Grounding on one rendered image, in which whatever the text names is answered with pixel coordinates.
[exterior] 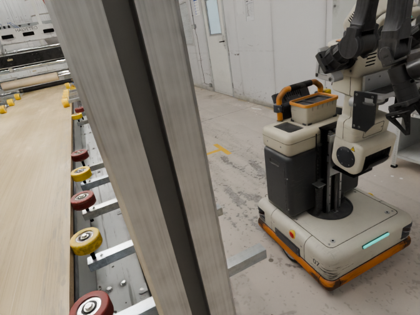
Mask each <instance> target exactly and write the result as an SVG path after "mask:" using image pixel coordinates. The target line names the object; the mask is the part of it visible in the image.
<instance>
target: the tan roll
mask: <svg viewBox="0 0 420 315"><path fill-rule="evenodd" d="M70 74H71V73H70V72H67V73H64V74H57V72H53V73H49V74H43V75H40V76H34V77H28V78H24V79H18V80H15V81H8V82H2V83H1V86H0V89H3V91H8V90H12V89H17V88H23V87H26V86H32V85H36V84H41V83H47V82H51V81H56V80H59V77H60V76H66V75H70Z"/></svg>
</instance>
